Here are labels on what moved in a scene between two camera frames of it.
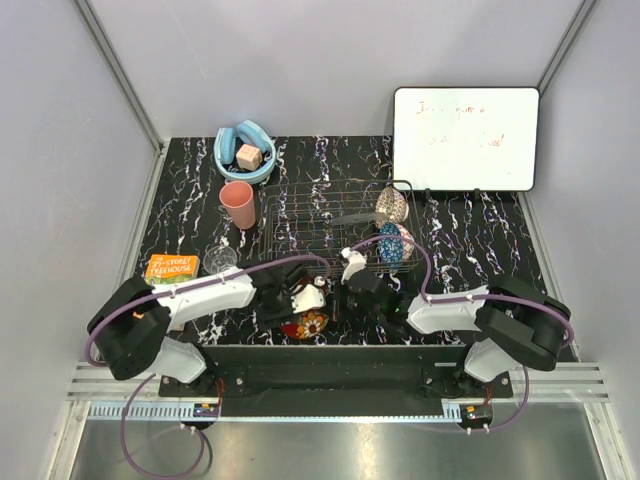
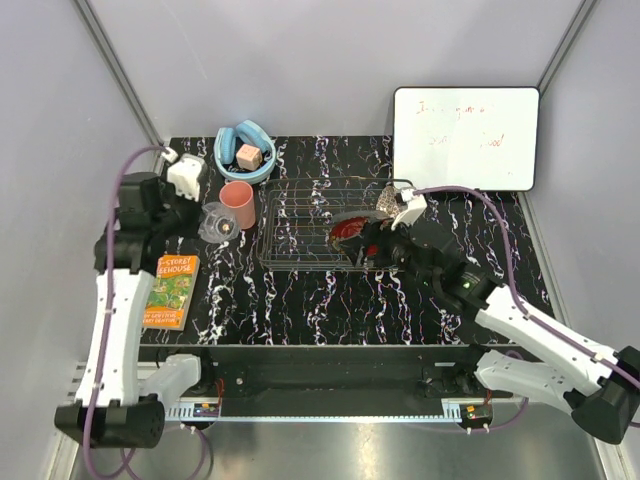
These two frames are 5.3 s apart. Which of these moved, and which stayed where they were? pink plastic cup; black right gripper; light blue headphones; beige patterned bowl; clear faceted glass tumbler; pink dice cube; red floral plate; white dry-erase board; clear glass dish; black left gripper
Moved: black right gripper; black left gripper; clear faceted glass tumbler; red floral plate
Stayed: pink plastic cup; pink dice cube; light blue headphones; beige patterned bowl; clear glass dish; white dry-erase board
